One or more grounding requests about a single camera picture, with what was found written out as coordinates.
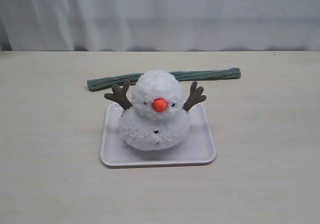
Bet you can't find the white rectangular plastic tray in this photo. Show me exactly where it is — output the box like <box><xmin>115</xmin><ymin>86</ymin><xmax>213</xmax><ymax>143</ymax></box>
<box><xmin>100</xmin><ymin>103</ymin><xmax>217</xmax><ymax>168</ymax></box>

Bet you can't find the white plush snowman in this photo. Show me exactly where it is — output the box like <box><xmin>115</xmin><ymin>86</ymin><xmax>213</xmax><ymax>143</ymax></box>
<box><xmin>104</xmin><ymin>70</ymin><xmax>207</xmax><ymax>151</ymax></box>

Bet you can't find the green knitted scarf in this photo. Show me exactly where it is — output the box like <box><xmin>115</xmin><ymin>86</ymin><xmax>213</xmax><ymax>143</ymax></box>
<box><xmin>86</xmin><ymin>67</ymin><xmax>242</xmax><ymax>92</ymax></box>

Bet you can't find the white backdrop curtain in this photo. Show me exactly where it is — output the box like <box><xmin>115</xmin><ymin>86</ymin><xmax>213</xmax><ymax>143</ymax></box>
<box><xmin>0</xmin><ymin>0</ymin><xmax>320</xmax><ymax>51</ymax></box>

